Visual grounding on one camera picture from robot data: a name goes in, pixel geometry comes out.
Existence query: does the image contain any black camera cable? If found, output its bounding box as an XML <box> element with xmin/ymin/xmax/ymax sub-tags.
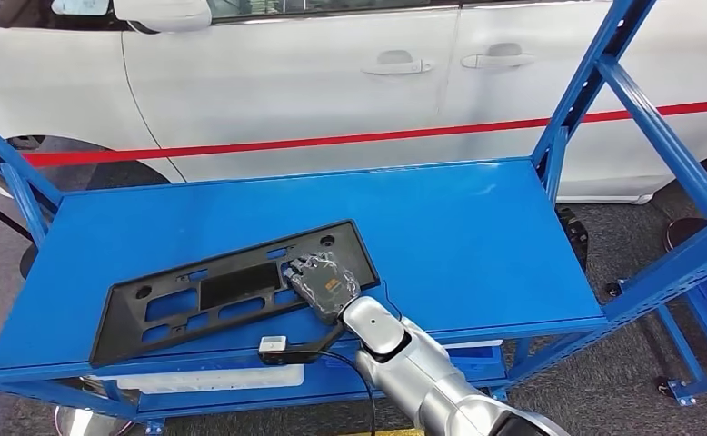
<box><xmin>317</xmin><ymin>349</ymin><xmax>379</xmax><ymax>436</ymax></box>

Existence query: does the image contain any white plastic crate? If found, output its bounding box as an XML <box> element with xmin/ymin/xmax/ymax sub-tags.
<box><xmin>443</xmin><ymin>339</ymin><xmax>505</xmax><ymax>351</ymax></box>
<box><xmin>91</xmin><ymin>363</ymin><xmax>305</xmax><ymax>396</ymax></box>

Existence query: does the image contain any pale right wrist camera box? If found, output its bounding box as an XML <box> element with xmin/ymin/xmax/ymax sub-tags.
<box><xmin>256</xmin><ymin>334</ymin><xmax>323</xmax><ymax>367</ymax></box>

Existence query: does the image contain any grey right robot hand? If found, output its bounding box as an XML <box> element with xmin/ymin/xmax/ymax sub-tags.
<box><xmin>284</xmin><ymin>251</ymin><xmax>363</xmax><ymax>327</ymax></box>

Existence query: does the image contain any chrome base barrier stanchion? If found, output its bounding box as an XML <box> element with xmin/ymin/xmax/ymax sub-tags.
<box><xmin>0</xmin><ymin>335</ymin><xmax>135</xmax><ymax>436</ymax></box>

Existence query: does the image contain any black floor block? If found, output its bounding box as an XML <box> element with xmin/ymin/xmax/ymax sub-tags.
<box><xmin>556</xmin><ymin>205</ymin><xmax>590</xmax><ymax>272</ymax></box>

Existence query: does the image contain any red barrier belt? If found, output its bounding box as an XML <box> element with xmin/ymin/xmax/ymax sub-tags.
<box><xmin>21</xmin><ymin>95</ymin><xmax>707</xmax><ymax>170</ymax></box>

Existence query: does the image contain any blue steel shelf rack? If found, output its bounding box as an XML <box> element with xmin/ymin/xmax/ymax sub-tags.
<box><xmin>0</xmin><ymin>0</ymin><xmax>707</xmax><ymax>436</ymax></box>

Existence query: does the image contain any black plastic bracket panel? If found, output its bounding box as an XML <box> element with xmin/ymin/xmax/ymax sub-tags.
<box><xmin>89</xmin><ymin>219</ymin><xmax>382</xmax><ymax>370</ymax></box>

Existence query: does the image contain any white car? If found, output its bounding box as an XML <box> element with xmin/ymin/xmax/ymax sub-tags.
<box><xmin>0</xmin><ymin>0</ymin><xmax>707</xmax><ymax>206</ymax></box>

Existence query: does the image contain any thin black barrier stanchion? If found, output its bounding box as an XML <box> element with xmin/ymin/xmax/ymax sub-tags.
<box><xmin>0</xmin><ymin>157</ymin><xmax>40</xmax><ymax>279</ymax></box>

